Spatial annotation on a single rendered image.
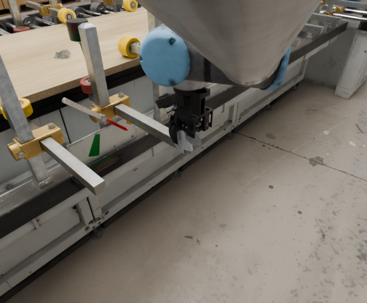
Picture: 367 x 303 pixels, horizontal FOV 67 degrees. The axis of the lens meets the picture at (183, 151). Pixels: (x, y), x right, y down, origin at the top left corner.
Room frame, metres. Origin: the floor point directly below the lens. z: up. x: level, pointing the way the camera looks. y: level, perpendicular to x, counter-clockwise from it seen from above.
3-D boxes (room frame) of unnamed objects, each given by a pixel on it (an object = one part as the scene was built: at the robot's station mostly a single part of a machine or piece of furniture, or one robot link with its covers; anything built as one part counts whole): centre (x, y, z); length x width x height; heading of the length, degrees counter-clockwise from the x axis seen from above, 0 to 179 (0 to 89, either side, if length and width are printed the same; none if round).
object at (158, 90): (0.98, 0.09, 0.89); 0.04 x 0.04 x 0.48; 48
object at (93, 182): (0.60, 0.35, 0.84); 0.44 x 0.03 x 0.04; 48
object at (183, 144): (0.59, 0.00, 0.86); 0.06 x 0.03 x 0.09; 48
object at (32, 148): (0.63, 0.41, 0.84); 0.14 x 0.06 x 0.05; 138
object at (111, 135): (0.76, 0.26, 0.75); 0.26 x 0.01 x 0.10; 138
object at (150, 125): (0.77, 0.17, 0.84); 0.43 x 0.03 x 0.04; 48
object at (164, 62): (0.49, 0.01, 1.14); 0.12 x 0.12 x 0.09; 74
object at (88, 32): (0.80, 0.26, 0.87); 0.04 x 0.04 x 0.48; 48
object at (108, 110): (0.82, 0.25, 0.85); 0.14 x 0.06 x 0.05; 138
